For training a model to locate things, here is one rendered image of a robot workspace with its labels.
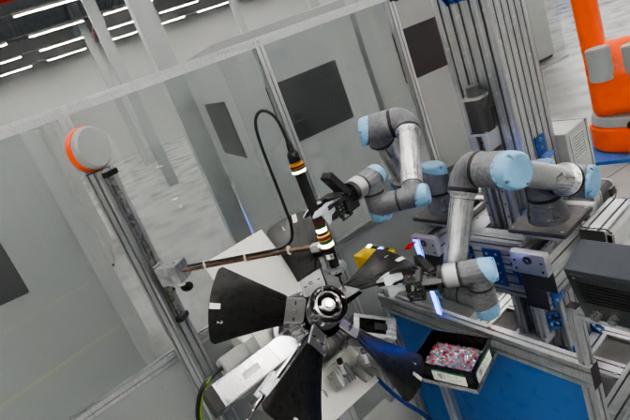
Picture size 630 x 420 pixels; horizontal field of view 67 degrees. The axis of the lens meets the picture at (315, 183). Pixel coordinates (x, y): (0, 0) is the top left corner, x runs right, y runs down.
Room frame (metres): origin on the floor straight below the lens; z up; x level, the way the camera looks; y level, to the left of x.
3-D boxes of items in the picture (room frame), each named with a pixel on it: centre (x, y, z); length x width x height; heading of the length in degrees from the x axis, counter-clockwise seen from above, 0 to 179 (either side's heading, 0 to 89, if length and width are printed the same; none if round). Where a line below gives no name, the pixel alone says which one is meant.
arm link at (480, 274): (1.25, -0.36, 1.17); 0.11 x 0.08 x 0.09; 68
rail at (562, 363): (1.49, -0.33, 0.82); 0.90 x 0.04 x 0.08; 31
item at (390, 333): (1.44, 0.00, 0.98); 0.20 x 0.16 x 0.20; 31
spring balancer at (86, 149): (1.69, 0.69, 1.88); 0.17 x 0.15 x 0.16; 121
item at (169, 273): (1.65, 0.60, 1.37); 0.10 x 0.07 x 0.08; 66
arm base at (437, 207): (2.06, -0.53, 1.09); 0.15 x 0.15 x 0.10
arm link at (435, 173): (2.06, -0.52, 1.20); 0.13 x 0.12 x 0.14; 67
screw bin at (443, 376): (1.34, -0.22, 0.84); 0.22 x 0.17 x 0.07; 45
